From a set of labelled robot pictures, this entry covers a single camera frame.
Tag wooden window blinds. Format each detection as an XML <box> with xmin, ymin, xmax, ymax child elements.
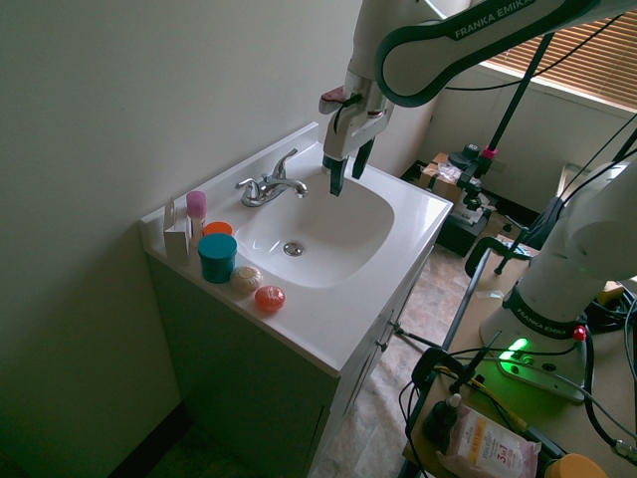
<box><xmin>485</xmin><ymin>13</ymin><xmax>637</xmax><ymax>112</ymax></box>

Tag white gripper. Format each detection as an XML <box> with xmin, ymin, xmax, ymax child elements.
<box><xmin>321</xmin><ymin>78</ymin><xmax>394</xmax><ymax>198</ymax></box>

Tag teal round jar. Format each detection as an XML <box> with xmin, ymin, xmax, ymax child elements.
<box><xmin>197</xmin><ymin>233</ymin><xmax>238</xmax><ymax>286</ymax></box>

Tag black C-clamp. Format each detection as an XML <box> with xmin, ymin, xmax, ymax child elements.
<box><xmin>465</xmin><ymin>236</ymin><xmax>539</xmax><ymax>278</ymax></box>

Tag red wrist camera mount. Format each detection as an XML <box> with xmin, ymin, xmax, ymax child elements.
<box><xmin>318</xmin><ymin>86</ymin><xmax>350</xmax><ymax>116</ymax></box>

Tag white cardboard box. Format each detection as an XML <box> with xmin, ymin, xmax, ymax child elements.
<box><xmin>162</xmin><ymin>196</ymin><xmax>194</xmax><ymax>267</ymax></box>

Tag chrome sink faucet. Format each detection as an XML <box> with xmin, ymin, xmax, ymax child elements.
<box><xmin>234</xmin><ymin>147</ymin><xmax>310</xmax><ymax>208</ymax></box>

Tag black table clamp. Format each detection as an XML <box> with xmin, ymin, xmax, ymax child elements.
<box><xmin>410</xmin><ymin>330</ymin><xmax>502</xmax><ymax>394</ymax></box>

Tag brown cardboard box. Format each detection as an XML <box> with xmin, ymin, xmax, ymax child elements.
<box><xmin>416</xmin><ymin>151</ymin><xmax>467</xmax><ymax>203</ymax></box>

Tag black camera stand pole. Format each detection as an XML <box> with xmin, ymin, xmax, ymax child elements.
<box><xmin>477</xmin><ymin>32</ymin><xmax>556</xmax><ymax>173</ymax></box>

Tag cream wrapped round soap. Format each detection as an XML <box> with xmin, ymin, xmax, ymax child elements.
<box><xmin>229</xmin><ymin>266</ymin><xmax>263</xmax><ymax>294</ymax></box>

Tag orange wrapped round soap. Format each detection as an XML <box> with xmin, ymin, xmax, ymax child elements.
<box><xmin>254</xmin><ymin>285</ymin><xmax>287</xmax><ymax>314</ymax></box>

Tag orange round container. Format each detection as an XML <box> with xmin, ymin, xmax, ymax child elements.
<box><xmin>544</xmin><ymin>451</ymin><xmax>608</xmax><ymax>478</ymax></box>

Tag yellow cable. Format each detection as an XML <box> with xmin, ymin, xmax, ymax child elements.
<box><xmin>437</xmin><ymin>366</ymin><xmax>530</xmax><ymax>430</ymax></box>

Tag pink capped sanitizer bottle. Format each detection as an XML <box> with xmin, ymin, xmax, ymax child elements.
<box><xmin>185</xmin><ymin>190</ymin><xmax>209</xmax><ymax>244</ymax></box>

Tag white vanity cabinet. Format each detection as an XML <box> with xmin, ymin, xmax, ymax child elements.
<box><xmin>146</xmin><ymin>251</ymin><xmax>433</xmax><ymax>478</ymax></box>

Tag dark dropper bottle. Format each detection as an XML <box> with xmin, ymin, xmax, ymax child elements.
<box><xmin>422</xmin><ymin>392</ymin><xmax>463</xmax><ymax>442</ymax></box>

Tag white vanity sink top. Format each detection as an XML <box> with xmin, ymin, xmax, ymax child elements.
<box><xmin>139</xmin><ymin>121</ymin><xmax>455</xmax><ymax>376</ymax></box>

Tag micellar wipes pack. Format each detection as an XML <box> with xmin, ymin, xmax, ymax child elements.
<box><xmin>436</xmin><ymin>403</ymin><xmax>542</xmax><ymax>478</ymax></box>

